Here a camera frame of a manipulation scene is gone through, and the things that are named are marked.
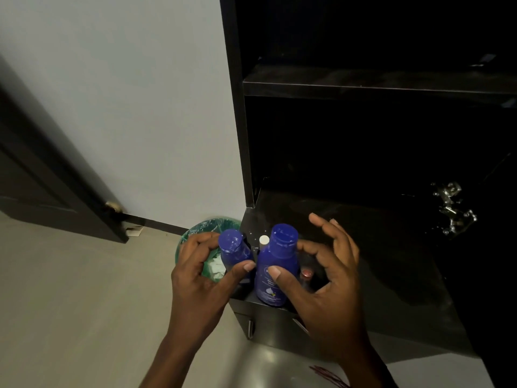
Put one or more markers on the person's right middle finger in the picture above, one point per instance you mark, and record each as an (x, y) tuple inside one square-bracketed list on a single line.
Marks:
[(329, 234)]

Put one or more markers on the metal cabinet hinge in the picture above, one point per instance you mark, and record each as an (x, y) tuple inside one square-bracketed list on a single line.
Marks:
[(452, 210)]

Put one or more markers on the black cabinet shelf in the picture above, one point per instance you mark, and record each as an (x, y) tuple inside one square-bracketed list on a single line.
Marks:
[(363, 82)]

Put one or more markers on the person's right forearm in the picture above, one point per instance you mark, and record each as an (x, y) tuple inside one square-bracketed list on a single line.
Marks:
[(365, 369)]

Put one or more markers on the small red-capped bottle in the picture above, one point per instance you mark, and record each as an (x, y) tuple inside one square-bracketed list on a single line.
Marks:
[(307, 276)]

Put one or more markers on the person's right hand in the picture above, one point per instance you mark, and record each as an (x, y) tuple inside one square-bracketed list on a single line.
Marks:
[(335, 307)]

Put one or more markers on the person's left thumb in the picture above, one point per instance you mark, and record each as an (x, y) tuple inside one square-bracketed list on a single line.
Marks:
[(238, 272)]

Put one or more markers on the person's left forearm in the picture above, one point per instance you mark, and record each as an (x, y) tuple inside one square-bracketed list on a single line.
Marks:
[(171, 365)]

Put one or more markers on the small white-capped bottle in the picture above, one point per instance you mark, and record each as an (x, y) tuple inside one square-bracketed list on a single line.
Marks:
[(264, 240)]

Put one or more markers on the paper scrap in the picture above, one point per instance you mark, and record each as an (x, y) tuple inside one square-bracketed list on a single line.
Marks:
[(134, 231)]

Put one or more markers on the black wooden cabinet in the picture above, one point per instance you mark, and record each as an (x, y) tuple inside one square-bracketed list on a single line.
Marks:
[(383, 157)]

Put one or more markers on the dark wooden door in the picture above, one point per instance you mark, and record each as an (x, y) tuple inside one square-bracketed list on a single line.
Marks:
[(44, 173)]

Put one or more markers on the large blue lotion bottle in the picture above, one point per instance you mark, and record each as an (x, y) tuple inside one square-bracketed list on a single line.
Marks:
[(278, 258)]

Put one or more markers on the person's right thumb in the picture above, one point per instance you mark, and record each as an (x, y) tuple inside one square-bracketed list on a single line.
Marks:
[(284, 284)]

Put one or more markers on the small blue lotion bottle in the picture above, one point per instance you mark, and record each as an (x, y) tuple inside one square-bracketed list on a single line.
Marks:
[(236, 250)]

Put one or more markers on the person's left hand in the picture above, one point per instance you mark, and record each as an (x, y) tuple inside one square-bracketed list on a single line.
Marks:
[(194, 294)]

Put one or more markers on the trash bin with green bag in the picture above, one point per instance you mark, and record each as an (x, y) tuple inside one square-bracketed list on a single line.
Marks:
[(206, 227)]

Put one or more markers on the white paper waste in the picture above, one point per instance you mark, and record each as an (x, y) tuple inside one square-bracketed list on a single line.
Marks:
[(216, 268)]

